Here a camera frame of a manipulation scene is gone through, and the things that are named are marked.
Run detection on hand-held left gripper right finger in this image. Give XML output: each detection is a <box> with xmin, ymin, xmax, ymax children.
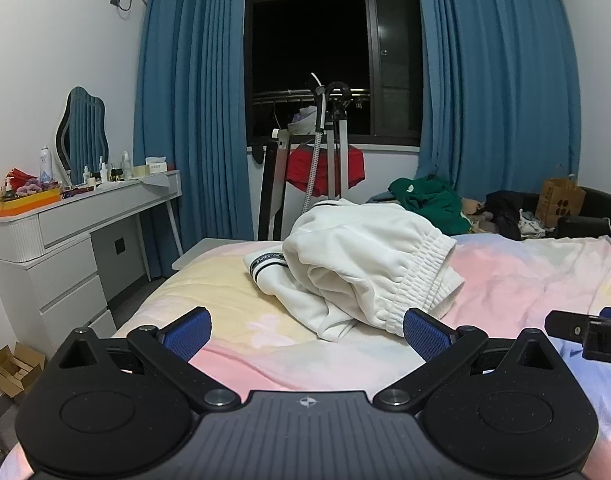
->
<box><xmin>373</xmin><ymin>307</ymin><xmax>569</xmax><ymax>415</ymax></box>

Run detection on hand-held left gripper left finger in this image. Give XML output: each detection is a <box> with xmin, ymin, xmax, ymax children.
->
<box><xmin>49</xmin><ymin>306</ymin><xmax>242</xmax><ymax>414</ymax></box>

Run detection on white pants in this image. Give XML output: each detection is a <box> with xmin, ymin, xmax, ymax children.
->
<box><xmin>244</xmin><ymin>198</ymin><xmax>465</xmax><ymax>343</ymax></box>

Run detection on pastel blanket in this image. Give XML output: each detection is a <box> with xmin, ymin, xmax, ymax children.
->
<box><xmin>0</xmin><ymin>229</ymin><xmax>611</xmax><ymax>480</ymax></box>

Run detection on grey bench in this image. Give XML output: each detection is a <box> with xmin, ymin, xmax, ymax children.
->
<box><xmin>172</xmin><ymin>237</ymin><xmax>227</xmax><ymax>272</ymax></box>

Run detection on black sofa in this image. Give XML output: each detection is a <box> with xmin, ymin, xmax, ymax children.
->
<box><xmin>555</xmin><ymin>186</ymin><xmax>611</xmax><ymax>239</ymax></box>

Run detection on brown paper bag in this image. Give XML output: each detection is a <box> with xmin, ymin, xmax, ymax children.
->
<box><xmin>535</xmin><ymin>177</ymin><xmax>587</xmax><ymax>229</ymax></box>

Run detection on black clothing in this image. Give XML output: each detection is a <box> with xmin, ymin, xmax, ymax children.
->
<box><xmin>484</xmin><ymin>190</ymin><xmax>525</xmax><ymax>240</ymax></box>

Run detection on beige plush toy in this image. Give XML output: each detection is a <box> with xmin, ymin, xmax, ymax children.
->
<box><xmin>460</xmin><ymin>198</ymin><xmax>489</xmax><ymax>234</ymax></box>

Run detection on white dressing table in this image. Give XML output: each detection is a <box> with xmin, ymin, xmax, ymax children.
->
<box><xmin>0</xmin><ymin>169</ymin><xmax>183</xmax><ymax>356</ymax></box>

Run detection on green clothing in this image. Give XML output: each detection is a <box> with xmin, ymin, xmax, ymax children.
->
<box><xmin>388</xmin><ymin>175</ymin><xmax>467</xmax><ymax>235</ymax></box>

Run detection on tissue box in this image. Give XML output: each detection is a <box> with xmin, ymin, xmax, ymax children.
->
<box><xmin>132</xmin><ymin>158</ymin><xmax>172</xmax><ymax>178</ymax></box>

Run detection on cardboard box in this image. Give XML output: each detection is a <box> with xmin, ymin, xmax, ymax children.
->
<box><xmin>0</xmin><ymin>342</ymin><xmax>46</xmax><ymax>404</ymax></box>

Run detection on red cloth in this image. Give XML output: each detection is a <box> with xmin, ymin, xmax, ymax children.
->
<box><xmin>285</xmin><ymin>143</ymin><xmax>366</xmax><ymax>194</ymax></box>

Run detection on orange tray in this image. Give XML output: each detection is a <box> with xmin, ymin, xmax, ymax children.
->
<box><xmin>0</xmin><ymin>188</ymin><xmax>62</xmax><ymax>211</ymax></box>

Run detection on white spray bottle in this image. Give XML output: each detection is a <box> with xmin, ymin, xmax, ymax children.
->
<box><xmin>38</xmin><ymin>145</ymin><xmax>54</xmax><ymax>184</ymax></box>

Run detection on wavy framed mirror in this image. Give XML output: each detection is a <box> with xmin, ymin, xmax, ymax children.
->
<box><xmin>55</xmin><ymin>86</ymin><xmax>109</xmax><ymax>186</ymax></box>

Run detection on red pouch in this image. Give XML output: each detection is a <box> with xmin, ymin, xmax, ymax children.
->
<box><xmin>5</xmin><ymin>167</ymin><xmax>37</xmax><ymax>189</ymax></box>

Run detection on white hanging cloth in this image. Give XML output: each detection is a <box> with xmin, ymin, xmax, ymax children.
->
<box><xmin>288</xmin><ymin>105</ymin><xmax>319</xmax><ymax>129</ymax></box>

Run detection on dark window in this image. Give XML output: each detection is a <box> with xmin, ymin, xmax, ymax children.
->
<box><xmin>245</xmin><ymin>0</ymin><xmax>423</xmax><ymax>148</ymax></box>

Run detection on black folding frame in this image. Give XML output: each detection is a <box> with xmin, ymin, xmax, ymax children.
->
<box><xmin>257</xmin><ymin>128</ymin><xmax>291</xmax><ymax>241</ymax></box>

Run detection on garment steamer hose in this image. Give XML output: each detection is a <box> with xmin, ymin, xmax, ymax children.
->
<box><xmin>302</xmin><ymin>72</ymin><xmax>332</xmax><ymax>212</ymax></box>

